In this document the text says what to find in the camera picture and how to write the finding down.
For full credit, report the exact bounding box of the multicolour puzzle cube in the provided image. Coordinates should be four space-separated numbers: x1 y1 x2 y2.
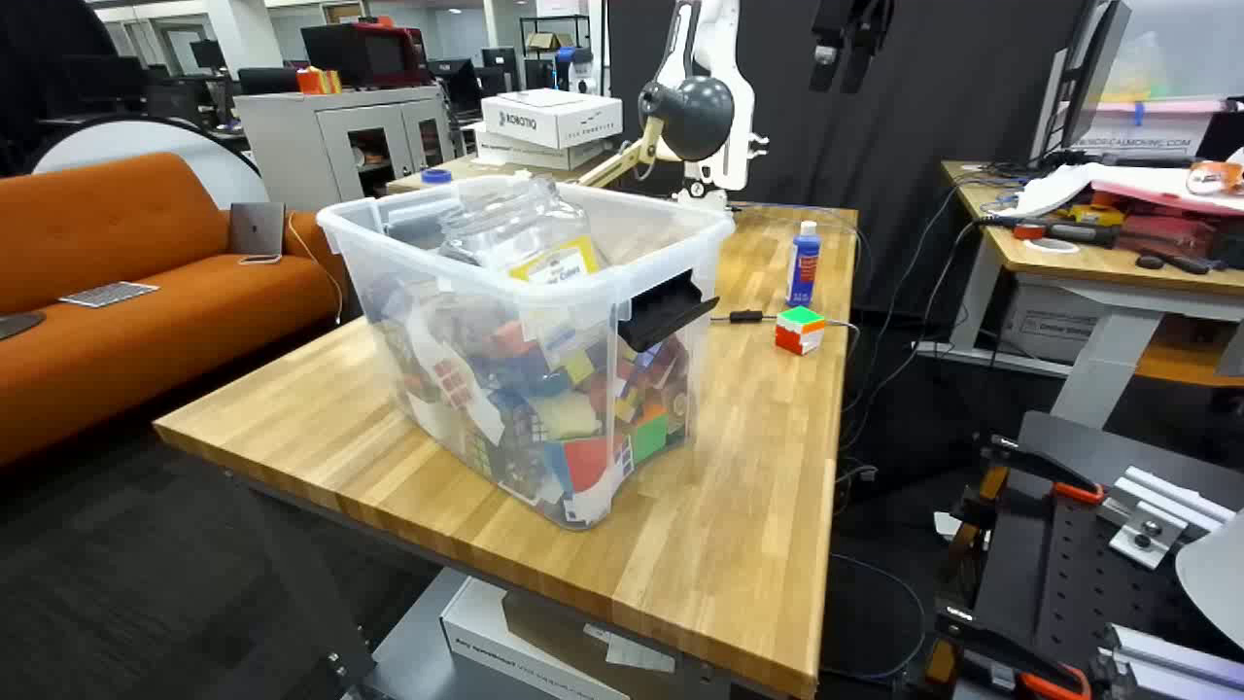
772 309 826 355

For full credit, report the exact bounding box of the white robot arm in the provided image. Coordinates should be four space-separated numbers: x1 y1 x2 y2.
637 0 770 191

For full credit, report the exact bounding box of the clear plastic storage box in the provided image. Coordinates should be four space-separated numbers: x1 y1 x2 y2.
317 176 733 530

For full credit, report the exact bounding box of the white cardboard box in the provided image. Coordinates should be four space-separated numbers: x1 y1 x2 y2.
483 88 620 149

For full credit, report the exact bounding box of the cardboard box under table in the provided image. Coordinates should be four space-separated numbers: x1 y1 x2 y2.
440 577 729 700

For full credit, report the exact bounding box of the grey storage cabinet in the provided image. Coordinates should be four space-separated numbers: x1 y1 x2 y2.
238 87 457 211

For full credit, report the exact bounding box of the blue glue bottle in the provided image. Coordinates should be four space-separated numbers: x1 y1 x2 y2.
789 217 820 309

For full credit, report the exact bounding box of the grey desk lamp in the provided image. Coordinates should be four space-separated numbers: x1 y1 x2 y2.
583 74 733 185

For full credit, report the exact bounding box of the silver laptop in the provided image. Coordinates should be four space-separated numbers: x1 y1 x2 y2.
230 204 283 262

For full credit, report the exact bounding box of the side desk with clutter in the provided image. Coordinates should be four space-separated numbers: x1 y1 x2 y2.
922 161 1244 428

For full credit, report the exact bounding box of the orange sofa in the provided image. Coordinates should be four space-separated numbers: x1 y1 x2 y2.
0 157 342 468

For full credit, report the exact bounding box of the computer monitor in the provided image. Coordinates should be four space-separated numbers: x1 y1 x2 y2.
1072 0 1244 161

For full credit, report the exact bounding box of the black cable on table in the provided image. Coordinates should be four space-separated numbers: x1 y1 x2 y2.
703 305 861 338

